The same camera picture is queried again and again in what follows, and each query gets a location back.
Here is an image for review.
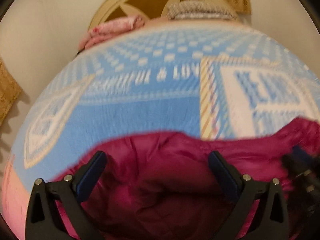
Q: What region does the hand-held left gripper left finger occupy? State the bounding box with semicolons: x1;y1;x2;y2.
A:
25;151;107;240

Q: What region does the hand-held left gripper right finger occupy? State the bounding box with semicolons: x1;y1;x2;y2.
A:
208;151;290;240

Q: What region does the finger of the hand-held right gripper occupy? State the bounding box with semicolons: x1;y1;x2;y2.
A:
281;154;320;199
292;146;320;167

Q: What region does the magenta quilted down jacket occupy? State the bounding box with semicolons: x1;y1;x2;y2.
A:
51;116;320;240

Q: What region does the bed with cream headboard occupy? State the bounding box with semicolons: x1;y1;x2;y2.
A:
0;20;320;240

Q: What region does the wide beige floral curtain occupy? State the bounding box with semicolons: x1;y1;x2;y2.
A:
0;54;23;127

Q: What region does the folded pink floral blanket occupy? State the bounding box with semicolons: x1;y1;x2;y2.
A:
78;15;150;52

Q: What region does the peach bed sheet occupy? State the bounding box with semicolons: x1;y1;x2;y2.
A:
146;17;244;30

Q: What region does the cream wooden headboard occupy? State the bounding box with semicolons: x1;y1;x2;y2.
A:
89;0;225;30

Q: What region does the striped pillow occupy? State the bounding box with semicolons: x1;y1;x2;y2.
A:
167;0;240;21

